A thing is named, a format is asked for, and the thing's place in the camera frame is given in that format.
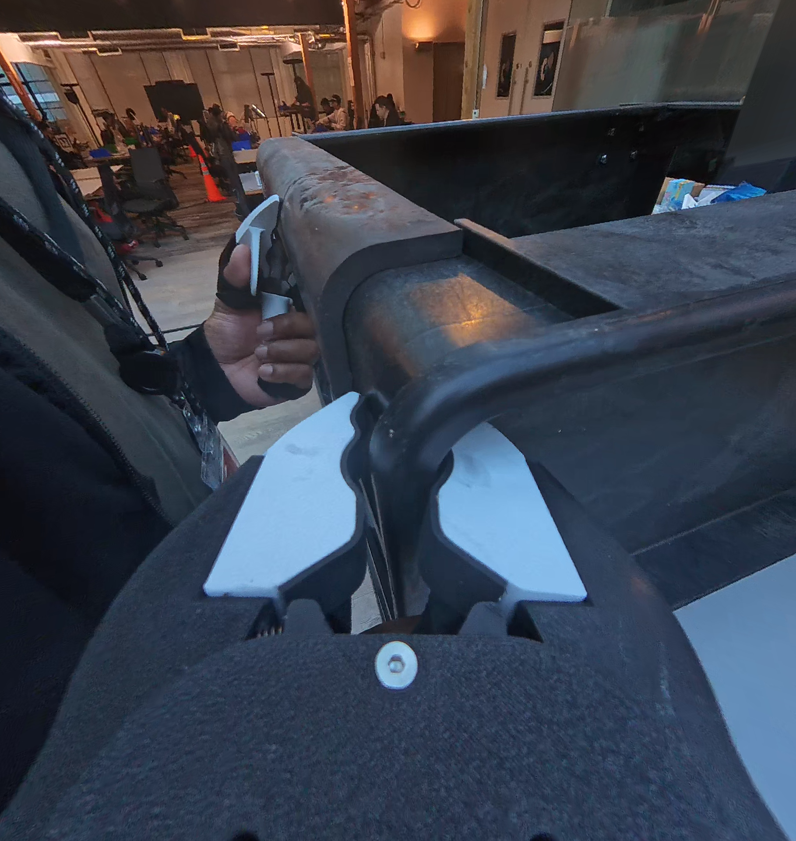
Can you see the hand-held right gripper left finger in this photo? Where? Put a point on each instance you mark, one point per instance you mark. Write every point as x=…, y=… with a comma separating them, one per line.
x=293, y=519

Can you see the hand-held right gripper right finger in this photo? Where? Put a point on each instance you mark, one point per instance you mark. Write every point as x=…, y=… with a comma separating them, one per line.
x=509, y=525

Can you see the black curved metal bar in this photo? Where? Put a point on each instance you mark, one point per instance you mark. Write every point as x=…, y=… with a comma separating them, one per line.
x=569, y=355

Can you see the black ribbed plastic crate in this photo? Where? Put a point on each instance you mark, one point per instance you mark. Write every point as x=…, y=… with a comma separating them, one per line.
x=634, y=249

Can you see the person's left forearm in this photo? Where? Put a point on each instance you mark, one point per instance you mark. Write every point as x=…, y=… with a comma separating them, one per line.
x=198, y=374

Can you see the person's left hand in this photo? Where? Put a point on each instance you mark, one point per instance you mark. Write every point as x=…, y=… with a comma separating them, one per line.
x=240, y=355

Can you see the orange traffic cone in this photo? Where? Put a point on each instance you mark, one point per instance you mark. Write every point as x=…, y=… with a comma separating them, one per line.
x=211, y=184

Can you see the clear badge holder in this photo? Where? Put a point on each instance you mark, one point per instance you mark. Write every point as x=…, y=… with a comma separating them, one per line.
x=206, y=447

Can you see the black office chair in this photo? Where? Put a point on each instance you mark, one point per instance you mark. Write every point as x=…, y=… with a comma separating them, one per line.
x=150, y=184

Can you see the black display screen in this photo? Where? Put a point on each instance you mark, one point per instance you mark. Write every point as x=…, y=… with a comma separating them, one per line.
x=173, y=100

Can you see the brown door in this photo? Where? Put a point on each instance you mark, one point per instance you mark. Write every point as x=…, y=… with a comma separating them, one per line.
x=448, y=82

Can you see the light blue box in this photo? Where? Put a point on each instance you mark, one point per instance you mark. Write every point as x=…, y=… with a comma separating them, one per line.
x=677, y=194

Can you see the blue plastic bag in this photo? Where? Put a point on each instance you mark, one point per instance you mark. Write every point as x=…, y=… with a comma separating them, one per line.
x=739, y=192

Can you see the rusty brown cart rail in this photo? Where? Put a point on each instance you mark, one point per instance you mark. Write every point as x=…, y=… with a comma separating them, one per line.
x=345, y=190

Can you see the wooden post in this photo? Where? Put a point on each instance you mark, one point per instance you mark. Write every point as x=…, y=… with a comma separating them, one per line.
x=474, y=59

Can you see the dark wall poster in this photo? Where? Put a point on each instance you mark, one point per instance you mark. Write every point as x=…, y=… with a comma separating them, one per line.
x=506, y=66
x=549, y=62

